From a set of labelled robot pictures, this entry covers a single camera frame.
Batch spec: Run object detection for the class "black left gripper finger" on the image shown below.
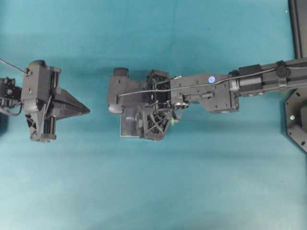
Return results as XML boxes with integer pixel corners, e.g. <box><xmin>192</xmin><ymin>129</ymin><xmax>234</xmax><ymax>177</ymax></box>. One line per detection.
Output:
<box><xmin>55</xmin><ymin>105</ymin><xmax>90</xmax><ymax>120</ymax></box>
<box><xmin>54</xmin><ymin>88</ymin><xmax>89</xmax><ymax>111</ymax></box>

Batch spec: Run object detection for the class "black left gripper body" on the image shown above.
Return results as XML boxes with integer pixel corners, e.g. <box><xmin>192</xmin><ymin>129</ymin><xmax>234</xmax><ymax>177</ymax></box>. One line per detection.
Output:
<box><xmin>21</xmin><ymin>67</ymin><xmax>61</xmax><ymax>143</ymax></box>

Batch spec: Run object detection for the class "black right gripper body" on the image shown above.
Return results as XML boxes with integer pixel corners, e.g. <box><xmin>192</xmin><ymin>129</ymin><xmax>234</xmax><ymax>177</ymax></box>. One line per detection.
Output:
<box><xmin>135</xmin><ymin>70</ymin><xmax>173</xmax><ymax>141</ymax></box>

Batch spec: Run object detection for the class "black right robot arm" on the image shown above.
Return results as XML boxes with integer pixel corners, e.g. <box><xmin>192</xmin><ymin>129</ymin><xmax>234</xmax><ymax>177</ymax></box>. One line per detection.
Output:
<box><xmin>136</xmin><ymin>58</ymin><xmax>307</xmax><ymax>140</ymax></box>

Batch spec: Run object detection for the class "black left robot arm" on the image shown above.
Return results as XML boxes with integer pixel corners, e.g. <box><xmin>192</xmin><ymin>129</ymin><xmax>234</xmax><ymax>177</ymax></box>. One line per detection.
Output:
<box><xmin>0</xmin><ymin>66</ymin><xmax>90</xmax><ymax>142</ymax></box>

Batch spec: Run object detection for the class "grey metal base block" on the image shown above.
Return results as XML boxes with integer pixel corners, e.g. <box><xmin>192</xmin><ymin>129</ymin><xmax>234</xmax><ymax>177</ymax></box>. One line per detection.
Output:
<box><xmin>120</xmin><ymin>106</ymin><xmax>144</xmax><ymax>138</ymax></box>

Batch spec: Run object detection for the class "thin black cable left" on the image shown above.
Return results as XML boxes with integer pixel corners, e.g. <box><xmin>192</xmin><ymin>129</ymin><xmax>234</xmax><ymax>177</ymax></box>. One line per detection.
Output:
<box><xmin>0</xmin><ymin>58</ymin><xmax>29</xmax><ymax>74</ymax></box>

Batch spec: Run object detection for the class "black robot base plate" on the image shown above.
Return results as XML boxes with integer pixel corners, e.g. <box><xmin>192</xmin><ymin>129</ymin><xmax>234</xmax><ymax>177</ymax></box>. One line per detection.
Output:
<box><xmin>284</xmin><ymin>87</ymin><xmax>307</xmax><ymax>153</ymax></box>

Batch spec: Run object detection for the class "black frame rail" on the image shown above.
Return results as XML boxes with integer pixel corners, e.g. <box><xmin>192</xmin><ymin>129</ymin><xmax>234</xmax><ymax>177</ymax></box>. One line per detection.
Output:
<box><xmin>288</xmin><ymin>0</ymin><xmax>307</xmax><ymax>58</ymax></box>

